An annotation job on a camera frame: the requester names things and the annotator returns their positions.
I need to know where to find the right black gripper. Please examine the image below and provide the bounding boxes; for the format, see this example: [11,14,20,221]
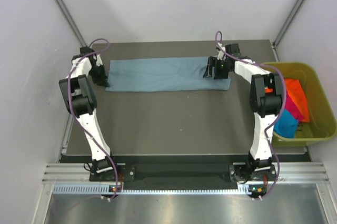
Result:
[203,57,231,79]

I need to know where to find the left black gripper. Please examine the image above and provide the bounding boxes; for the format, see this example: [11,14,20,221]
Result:
[88,64,110,88]

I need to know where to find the light blue t shirt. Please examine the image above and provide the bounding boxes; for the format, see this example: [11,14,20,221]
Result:
[106,57,231,92]

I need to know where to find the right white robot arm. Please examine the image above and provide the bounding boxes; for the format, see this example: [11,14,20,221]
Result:
[203,43,286,180]

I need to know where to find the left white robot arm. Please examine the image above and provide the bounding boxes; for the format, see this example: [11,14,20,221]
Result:
[58,46,120,180]

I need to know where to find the orange t shirt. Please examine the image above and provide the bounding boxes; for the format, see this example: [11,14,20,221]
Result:
[285,78,310,123]

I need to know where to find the magenta t shirt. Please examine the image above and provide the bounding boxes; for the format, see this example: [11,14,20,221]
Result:
[285,93,305,122]

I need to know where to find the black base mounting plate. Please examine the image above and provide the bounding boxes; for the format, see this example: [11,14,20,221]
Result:
[84,155,277,194]

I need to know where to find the bright blue t shirt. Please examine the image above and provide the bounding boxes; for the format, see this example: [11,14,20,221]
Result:
[274,109,299,138]

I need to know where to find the olive green plastic bin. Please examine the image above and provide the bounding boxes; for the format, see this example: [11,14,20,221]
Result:
[265,62,336,147]

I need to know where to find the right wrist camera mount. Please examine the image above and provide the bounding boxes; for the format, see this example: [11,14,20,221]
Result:
[216,45,226,60]

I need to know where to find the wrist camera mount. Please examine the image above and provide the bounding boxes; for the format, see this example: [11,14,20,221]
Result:
[216,45,226,60]
[95,54,103,67]

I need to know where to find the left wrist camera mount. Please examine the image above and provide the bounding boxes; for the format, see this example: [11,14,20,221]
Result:
[95,54,103,67]

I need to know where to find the left aluminium corner post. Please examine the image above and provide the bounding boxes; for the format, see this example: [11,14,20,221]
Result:
[54,0,87,47]

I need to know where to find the aluminium corner post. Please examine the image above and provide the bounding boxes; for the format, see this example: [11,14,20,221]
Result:
[54,0,87,47]
[272,0,305,50]

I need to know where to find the aluminium frame rail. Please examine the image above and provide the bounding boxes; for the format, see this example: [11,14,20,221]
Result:
[43,162,330,184]

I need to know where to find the slotted grey cable duct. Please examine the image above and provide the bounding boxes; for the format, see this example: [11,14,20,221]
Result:
[52,184,262,196]

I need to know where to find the right aluminium corner post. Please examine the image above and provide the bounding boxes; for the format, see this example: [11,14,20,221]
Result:
[272,0,305,50]

